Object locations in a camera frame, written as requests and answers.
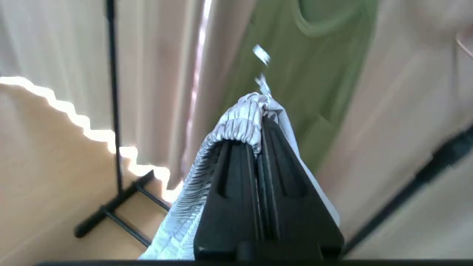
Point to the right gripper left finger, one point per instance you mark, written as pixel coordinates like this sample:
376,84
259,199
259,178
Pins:
229,221

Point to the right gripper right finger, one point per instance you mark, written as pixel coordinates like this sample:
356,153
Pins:
295,221

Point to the pale grey garment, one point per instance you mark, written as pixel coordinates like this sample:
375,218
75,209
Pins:
240,122

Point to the green printed shirt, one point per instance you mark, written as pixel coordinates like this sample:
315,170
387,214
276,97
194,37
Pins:
325,74

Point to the black clothes rack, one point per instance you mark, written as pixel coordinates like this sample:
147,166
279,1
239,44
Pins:
112,92

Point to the beige curtain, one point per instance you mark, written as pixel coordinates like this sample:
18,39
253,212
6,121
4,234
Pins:
406,111

